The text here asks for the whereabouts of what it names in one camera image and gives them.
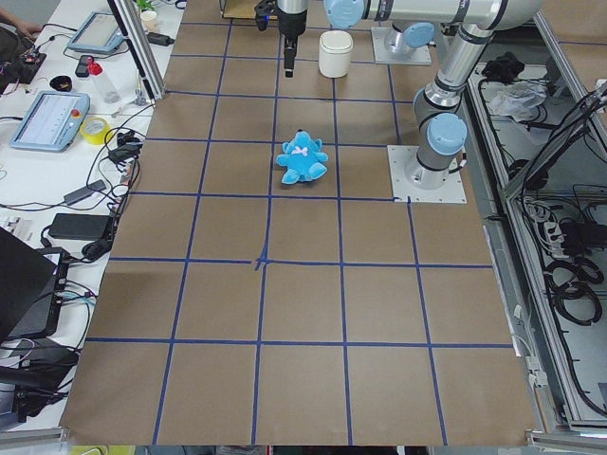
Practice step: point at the white paper cup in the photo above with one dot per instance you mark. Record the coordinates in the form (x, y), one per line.
(149, 20)

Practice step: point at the far teach pendant tablet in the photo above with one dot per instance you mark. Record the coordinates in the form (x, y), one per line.
(99, 34)

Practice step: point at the teach pendant tablet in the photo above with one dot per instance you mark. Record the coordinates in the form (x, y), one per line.
(99, 34)
(52, 122)

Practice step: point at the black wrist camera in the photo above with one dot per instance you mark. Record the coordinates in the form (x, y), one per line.
(264, 10)

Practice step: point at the grey power adapter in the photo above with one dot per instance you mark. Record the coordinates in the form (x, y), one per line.
(84, 192)

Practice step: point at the yellow tape roll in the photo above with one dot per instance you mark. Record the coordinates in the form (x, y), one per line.
(95, 130)

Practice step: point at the black cloth bundle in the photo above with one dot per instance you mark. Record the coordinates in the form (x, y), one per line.
(505, 69)

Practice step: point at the wooden box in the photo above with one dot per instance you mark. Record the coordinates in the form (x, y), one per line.
(238, 9)

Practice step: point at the black laptop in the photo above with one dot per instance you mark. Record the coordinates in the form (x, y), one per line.
(31, 283)

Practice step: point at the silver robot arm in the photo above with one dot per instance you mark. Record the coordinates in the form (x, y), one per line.
(442, 132)
(406, 36)

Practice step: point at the white trash can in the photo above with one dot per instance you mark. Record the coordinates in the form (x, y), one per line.
(335, 50)

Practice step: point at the black power brick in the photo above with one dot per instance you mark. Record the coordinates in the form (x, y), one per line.
(72, 226)

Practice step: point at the aluminium frame post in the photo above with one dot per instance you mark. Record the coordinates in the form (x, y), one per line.
(127, 17)

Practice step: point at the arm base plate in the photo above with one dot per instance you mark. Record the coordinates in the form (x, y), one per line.
(420, 56)
(413, 183)

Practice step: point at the near teach pendant tablet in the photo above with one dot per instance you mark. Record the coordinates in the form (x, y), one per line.
(52, 122)

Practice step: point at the white crumpled cloth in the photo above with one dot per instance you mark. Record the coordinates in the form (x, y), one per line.
(520, 101)

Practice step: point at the clear bottle red cap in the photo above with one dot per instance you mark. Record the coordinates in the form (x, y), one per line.
(108, 91)

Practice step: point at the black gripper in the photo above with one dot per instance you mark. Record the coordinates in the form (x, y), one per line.
(289, 23)

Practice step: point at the black small bowl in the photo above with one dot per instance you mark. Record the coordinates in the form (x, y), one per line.
(61, 83)

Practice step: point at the blue teddy bear plush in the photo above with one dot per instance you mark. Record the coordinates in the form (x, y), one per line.
(303, 159)

